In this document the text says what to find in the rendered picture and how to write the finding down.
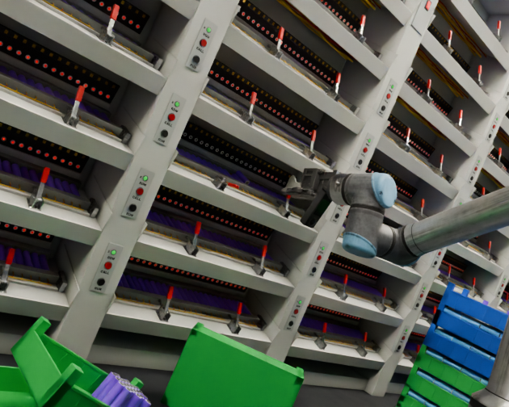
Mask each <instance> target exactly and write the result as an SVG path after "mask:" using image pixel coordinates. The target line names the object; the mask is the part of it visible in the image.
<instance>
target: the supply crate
mask: <svg viewBox="0 0 509 407"><path fill-rule="evenodd" d="M455 286H456V284H454V283H451V282H449V283H448V286H447V288H446V290H445V292H444V295H443V297H442V299H441V301H440V303H443V304H446V305H447V306H449V307H452V308H454V309H456V310H458V311H460V312H463V313H465V314H467V315H469V316H471V317H474V318H476V319H478V320H480V321H483V322H485V323H486V324H489V325H492V326H493V327H495V328H498V329H500V330H502V331H504V329H505V326H506V323H507V318H508V316H509V315H507V314H506V313H503V312H501V311H499V310H497V309H495V308H491V307H490V306H488V305H485V304H483V303H481V302H478V301H476V300H473V299H471V298H469V297H468V295H469V292H470V291H469V290H467V289H465V288H464V289H463V292H462V293H461V294H460V293H458V292H455V291H453V290H454V287H455Z"/></svg>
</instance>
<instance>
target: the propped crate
mask: <svg viewBox="0 0 509 407"><path fill-rule="evenodd" d="M50 326H51V323H50V322H49V320H47V319H46V318H44V317H42V316H41V317H40V318H39V319H38V320H37V321H36V322H35V323H34V325H33V326H32V327H31V328H30V329H29V330H28V331H27V332H26V333H25V334H24V335H23V336H22V337H21V338H20V339H19V340H18V341H17V342H16V343H15V344H14V345H13V346H12V348H11V353H12V354H13V356H14V358H15V361H16V363H17V364H18V366H19V369H20V371H21V372H22V374H23V377H24V379H25V381H26V383H27V386H28V387H29V389H30V391H31V393H32V395H33V397H34V399H35V401H36V403H37V405H38V407H111V406H110V405H107V404H105V403H104V402H102V401H100V400H99V399H97V398H95V397H93V396H92V395H91V394H92V393H93V392H94V391H95V390H96V388H97V387H98V386H99V385H100V384H101V383H102V382H103V381H104V380H105V379H106V377H107V376H108V375H109V374H107V373H106V372H105V371H103V370H101V369H100V368H98V367H96V366H95V365H94V364H92V363H90V362H88V361H87V360H85V359H84V358H82V357H81V356H79V355H77V354H76V353H74V352H73V351H71V350H70V349H68V348H66V347H65V346H63V345H62V344H60V343H59V342H57V341H55V340H53V339H52V338H50V337H49V336H47V335H46V334H44V332H45V331H46V330H47V329H48V328H49V327H50ZM130 384H132V385H135V386H137V387H138V388H139V389H141V388H142V387H143V386H144V384H143V383H142V382H141V381H140V380H139V379H138V378H137V377H135V378H134V379H133V380H132V382H131V383H130Z"/></svg>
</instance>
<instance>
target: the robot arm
mask: <svg viewBox="0 0 509 407"><path fill-rule="evenodd" d="M280 192H281V193H282V194H284V195H290V196H291V198H295V199H303V200H308V201H313V202H312V203H311V204H310V206H309V208H308V209H307V211H306V212H305V214H304V215H303V217H302V218H301V219H300V222H301V223H302V224H303V225H305V226H308V227H310V228H314V226H315V225H316V223H317V222H318V221H319V219H320V218H321V217H322V215H323V213H324V212H325V210H326V209H327V208H328V207H329V205H330V203H331V202H332V201H333V202H334V203H335V204H337V205H349V206H351V207H350V211H349V214H348V218H347V224H346V228H345V232H344V234H343V243H342V247H343V248H344V249H345V250H346V251H347V252H348V253H350V254H354V255H356V256H359V257H362V258H374V257H378V258H382V259H384V260H386V261H389V262H391V263H392V264H394V265H397V266H411V265H413V264H415V263H416V262H417V261H418V260H419V259H420V257H421V256H423V255H424V254H427V253H430V252H432V251H435V250H439V249H442V248H444V247H447V246H450V245H453V244H456V243H458V242H461V241H465V240H468V239H470V238H473V237H477V236H480V235H482V234H485V233H489V232H492V231H495V230H497V229H501V228H504V227H507V226H509V186H507V187H504V188H502V189H499V190H497V191H494V192H491V193H489V194H487V195H484V196H481V197H479V198H476V199H473V200H471V201H469V202H467V203H463V204H461V205H458V206H456V207H454V208H450V209H448V210H446V211H444V212H441V213H438V214H436V215H434V216H430V217H428V218H426V219H423V220H420V221H418V222H415V223H413V224H408V225H405V226H402V227H401V228H399V229H395V228H393V227H390V226H388V225H387V224H382V223H383V219H384V214H385V209H386V208H391V207H392V206H393V205H394V203H395V201H396V198H397V188H396V184H395V182H394V180H393V178H392V177H391V176H390V175H388V174H381V173H377V172H375V173H354V174H353V173H341V172H339V171H338V170H333V172H325V170H322V169H318V168H304V172H303V175H302V176H301V180H300V182H297V181H296V176H295V175H292V176H291V177H290V178H289V180H288V183H287V185H286V187H285V188H283V189H281V190H280ZM468 407H509V316H508V318H507V323H506V326H505V329H504V331H503V336H502V339H501V342H500V345H499V348H498V353H497V355H496V358H495V361H494V366H493V368H492V372H491V374H490V379H489V382H488V384H487V386H486V387H485V388H484V389H481V390H479V391H477V392H474V393H472V395H471V397H470V401H469V405H468Z"/></svg>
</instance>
